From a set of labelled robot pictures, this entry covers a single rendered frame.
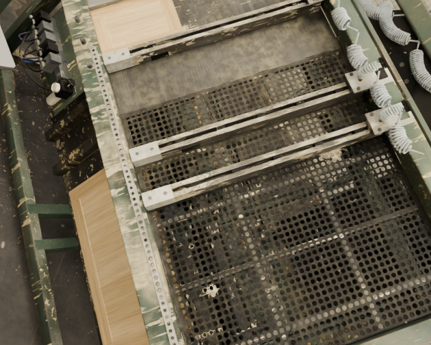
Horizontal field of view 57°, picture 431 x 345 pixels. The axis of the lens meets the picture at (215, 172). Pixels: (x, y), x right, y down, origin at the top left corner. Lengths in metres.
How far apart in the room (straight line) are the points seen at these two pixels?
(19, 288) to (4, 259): 0.17
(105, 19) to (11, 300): 1.46
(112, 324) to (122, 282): 0.21
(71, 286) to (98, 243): 0.41
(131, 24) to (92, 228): 1.05
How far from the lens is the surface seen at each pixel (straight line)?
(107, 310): 2.15
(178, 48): 1.99
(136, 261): 1.64
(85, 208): 2.24
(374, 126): 1.80
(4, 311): 2.26
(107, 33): 2.13
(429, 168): 1.83
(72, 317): 2.44
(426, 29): 2.42
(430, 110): 2.36
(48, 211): 2.33
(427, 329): 1.76
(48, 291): 2.18
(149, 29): 2.10
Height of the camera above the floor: 1.97
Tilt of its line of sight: 28 degrees down
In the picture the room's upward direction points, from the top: 61 degrees clockwise
